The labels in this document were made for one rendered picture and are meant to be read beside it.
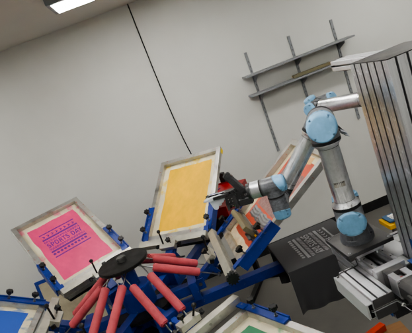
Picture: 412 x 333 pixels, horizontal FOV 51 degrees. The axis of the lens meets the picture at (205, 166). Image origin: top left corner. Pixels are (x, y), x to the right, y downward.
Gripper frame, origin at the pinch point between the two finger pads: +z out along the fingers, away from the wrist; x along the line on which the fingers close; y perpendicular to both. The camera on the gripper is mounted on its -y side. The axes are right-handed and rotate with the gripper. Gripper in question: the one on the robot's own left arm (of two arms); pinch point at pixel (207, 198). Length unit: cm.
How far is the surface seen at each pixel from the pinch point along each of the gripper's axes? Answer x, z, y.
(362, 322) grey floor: 141, -38, 150
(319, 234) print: 97, -32, 60
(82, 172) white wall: 208, 188, -25
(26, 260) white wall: 184, 273, 43
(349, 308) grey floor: 161, -30, 147
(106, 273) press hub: 30, 83, 31
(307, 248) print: 82, -24, 62
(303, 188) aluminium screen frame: 53, -36, 19
